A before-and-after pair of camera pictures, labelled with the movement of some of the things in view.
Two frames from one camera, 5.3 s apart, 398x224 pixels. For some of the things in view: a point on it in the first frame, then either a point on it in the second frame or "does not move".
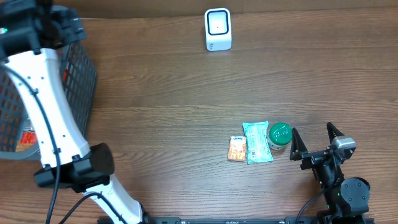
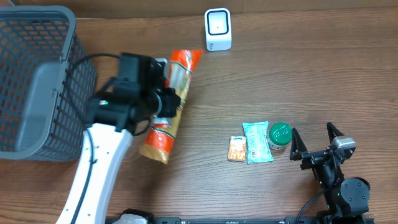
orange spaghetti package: [29, 137] to [158, 142]
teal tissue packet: [258, 148] does not move
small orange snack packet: [237, 148] does not move
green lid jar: [279, 135] does not move
